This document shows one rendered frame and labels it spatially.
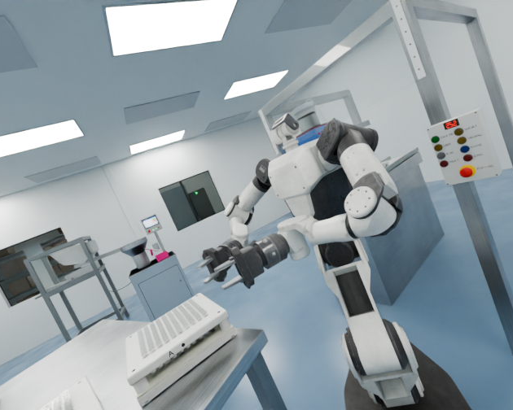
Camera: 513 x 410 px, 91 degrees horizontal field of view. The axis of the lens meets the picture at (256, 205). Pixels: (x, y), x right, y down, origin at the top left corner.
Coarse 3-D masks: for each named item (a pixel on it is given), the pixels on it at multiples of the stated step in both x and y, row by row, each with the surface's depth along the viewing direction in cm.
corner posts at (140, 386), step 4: (224, 320) 63; (228, 320) 65; (220, 324) 63; (224, 324) 63; (228, 324) 64; (220, 328) 64; (224, 328) 63; (228, 328) 64; (140, 380) 53; (144, 380) 54; (136, 384) 53; (140, 384) 53; (144, 384) 54; (148, 384) 55; (136, 388) 53; (140, 388) 53; (144, 388) 54; (136, 392) 53; (140, 392) 53
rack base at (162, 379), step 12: (204, 336) 65; (216, 336) 63; (228, 336) 63; (192, 348) 62; (204, 348) 60; (216, 348) 61; (180, 360) 59; (192, 360) 58; (168, 372) 56; (180, 372) 57; (156, 384) 54; (168, 384) 55; (144, 396) 53
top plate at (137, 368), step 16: (208, 304) 72; (160, 320) 75; (208, 320) 62; (144, 336) 69; (160, 336) 65; (192, 336) 59; (128, 352) 63; (160, 352) 57; (176, 352) 57; (128, 368) 56; (144, 368) 54
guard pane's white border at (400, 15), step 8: (392, 0) 101; (400, 8) 100; (400, 16) 101; (400, 24) 102; (408, 32) 101; (408, 40) 102; (408, 48) 103; (416, 48) 101; (416, 56) 102; (416, 64) 103; (416, 72) 104; (424, 72) 102; (264, 120) 181
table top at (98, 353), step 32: (64, 352) 105; (96, 352) 91; (224, 352) 59; (256, 352) 58; (32, 384) 88; (64, 384) 78; (96, 384) 70; (128, 384) 63; (192, 384) 53; (224, 384) 50
